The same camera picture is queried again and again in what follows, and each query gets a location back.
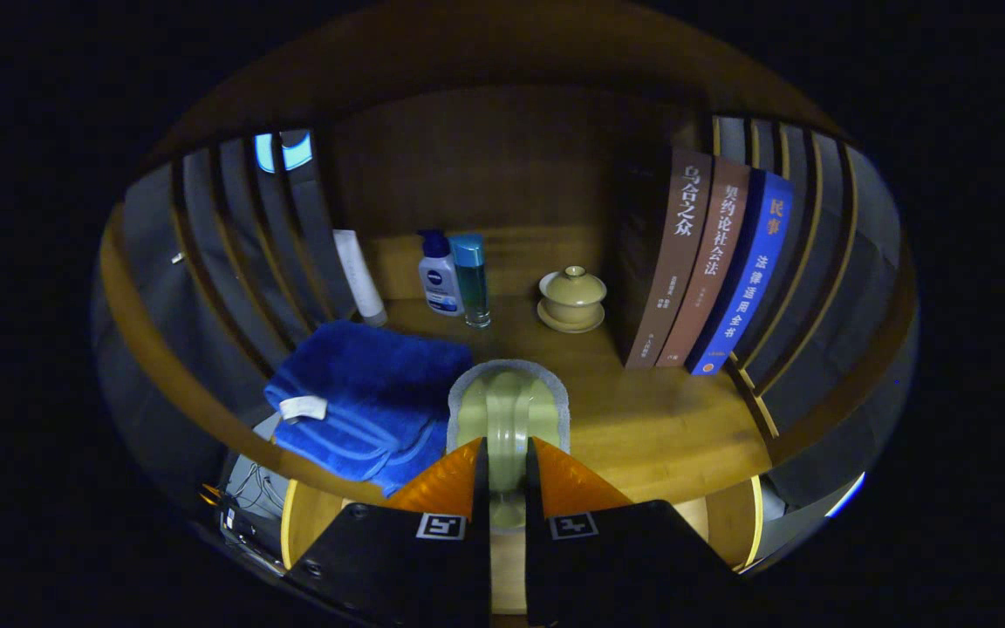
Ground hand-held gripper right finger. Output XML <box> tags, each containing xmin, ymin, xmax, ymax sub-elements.
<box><xmin>524</xmin><ymin>436</ymin><xmax>748</xmax><ymax>628</ymax></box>

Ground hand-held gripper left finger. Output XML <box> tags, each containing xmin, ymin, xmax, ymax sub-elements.
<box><xmin>284</xmin><ymin>438</ymin><xmax>492</xmax><ymax>628</ymax></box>

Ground green-handled white scrub sponge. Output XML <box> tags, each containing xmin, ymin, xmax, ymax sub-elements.
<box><xmin>447</xmin><ymin>359</ymin><xmax>571</xmax><ymax>533</ymax></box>

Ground wooden countertop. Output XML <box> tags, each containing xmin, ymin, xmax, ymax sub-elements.
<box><xmin>276</xmin><ymin>229</ymin><xmax>774</xmax><ymax>507</ymax></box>

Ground wooden cabinet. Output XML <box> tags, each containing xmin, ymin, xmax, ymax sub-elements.
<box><xmin>97</xmin><ymin>0</ymin><xmax>918</xmax><ymax>577</ymax></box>

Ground blue towel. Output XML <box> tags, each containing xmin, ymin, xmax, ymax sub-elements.
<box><xmin>263</xmin><ymin>319</ymin><xmax>475</xmax><ymax>496</ymax></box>

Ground beige lidded teacup with saucer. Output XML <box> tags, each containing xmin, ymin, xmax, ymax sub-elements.
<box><xmin>537</xmin><ymin>266</ymin><xmax>608</xmax><ymax>334</ymax></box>

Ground white lotion bottle blue cap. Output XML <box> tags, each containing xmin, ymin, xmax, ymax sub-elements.
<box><xmin>418</xmin><ymin>229</ymin><xmax>465</xmax><ymax>317</ymax></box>

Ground teal glass bottle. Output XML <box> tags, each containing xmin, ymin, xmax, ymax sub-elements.
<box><xmin>449</xmin><ymin>234</ymin><xmax>492</xmax><ymax>329</ymax></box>

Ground white tube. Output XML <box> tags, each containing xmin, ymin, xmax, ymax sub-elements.
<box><xmin>332</xmin><ymin>229</ymin><xmax>388</xmax><ymax>328</ymax></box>

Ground reddish brown book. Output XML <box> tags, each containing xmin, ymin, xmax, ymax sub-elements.
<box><xmin>655</xmin><ymin>157</ymin><xmax>752</xmax><ymax>369</ymax></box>

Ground dark brown book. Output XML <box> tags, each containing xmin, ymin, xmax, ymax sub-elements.
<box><xmin>625</xmin><ymin>148</ymin><xmax>714</xmax><ymax>369</ymax></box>

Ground blue book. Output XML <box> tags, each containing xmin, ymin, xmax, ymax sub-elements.
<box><xmin>687</xmin><ymin>168</ymin><xmax>796</xmax><ymax>376</ymax></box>

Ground floor cables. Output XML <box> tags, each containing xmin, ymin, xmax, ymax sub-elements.
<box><xmin>202</xmin><ymin>462</ymin><xmax>285</xmax><ymax>550</ymax></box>

